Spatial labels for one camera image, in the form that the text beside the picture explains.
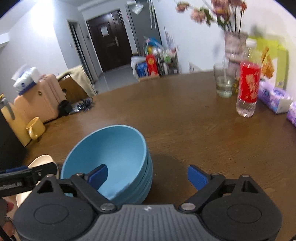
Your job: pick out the grey refrigerator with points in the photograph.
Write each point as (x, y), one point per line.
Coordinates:
(143, 21)

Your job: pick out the yellow kettle grey handle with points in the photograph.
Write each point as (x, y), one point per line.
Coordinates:
(15, 121)

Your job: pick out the person's hand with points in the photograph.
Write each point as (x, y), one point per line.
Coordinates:
(7, 226)

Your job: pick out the white plastic bag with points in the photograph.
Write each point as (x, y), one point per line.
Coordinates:
(134, 61)

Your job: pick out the yellow mug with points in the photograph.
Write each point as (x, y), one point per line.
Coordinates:
(35, 128)

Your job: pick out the red gift box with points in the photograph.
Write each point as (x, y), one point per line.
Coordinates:
(151, 65)

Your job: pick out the blue lanyard keys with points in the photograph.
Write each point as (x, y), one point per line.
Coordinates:
(82, 105)

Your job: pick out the blue bowl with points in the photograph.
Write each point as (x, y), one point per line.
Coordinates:
(146, 178)
(122, 149)
(139, 196)

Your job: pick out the pink flower vase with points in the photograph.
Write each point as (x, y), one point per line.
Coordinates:
(235, 44)

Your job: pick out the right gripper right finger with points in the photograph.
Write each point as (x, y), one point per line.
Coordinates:
(207, 185)

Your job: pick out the wooden chair with cloth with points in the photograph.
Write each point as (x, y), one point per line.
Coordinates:
(76, 85)

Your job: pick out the green snack box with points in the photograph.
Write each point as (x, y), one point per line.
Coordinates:
(272, 57)

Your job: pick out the dark entrance door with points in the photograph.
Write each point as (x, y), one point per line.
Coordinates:
(110, 40)

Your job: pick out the clear drinking glass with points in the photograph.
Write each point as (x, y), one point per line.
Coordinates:
(224, 79)

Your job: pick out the brown cardboard box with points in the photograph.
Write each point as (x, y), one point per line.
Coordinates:
(150, 77)

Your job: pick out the wire storage rack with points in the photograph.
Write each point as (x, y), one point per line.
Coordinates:
(168, 62)

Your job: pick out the red label water bottle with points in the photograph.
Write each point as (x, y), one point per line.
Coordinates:
(249, 78)

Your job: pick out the tissue pack on suitcase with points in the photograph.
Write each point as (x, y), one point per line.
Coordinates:
(25, 78)

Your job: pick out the blue carton box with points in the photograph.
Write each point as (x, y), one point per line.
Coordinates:
(141, 69)

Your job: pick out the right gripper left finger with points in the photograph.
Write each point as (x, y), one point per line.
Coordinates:
(87, 185)

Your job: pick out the black paper shopping bag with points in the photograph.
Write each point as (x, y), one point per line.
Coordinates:
(12, 152)

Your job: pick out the purple tissue pack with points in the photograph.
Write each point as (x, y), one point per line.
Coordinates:
(291, 114)
(277, 99)

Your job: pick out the white board leaning wall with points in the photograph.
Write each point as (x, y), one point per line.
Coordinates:
(194, 68)

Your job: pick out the black cylinder cup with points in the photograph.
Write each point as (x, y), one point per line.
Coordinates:
(64, 108)

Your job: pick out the pink suitcase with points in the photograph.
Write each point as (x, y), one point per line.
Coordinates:
(42, 100)

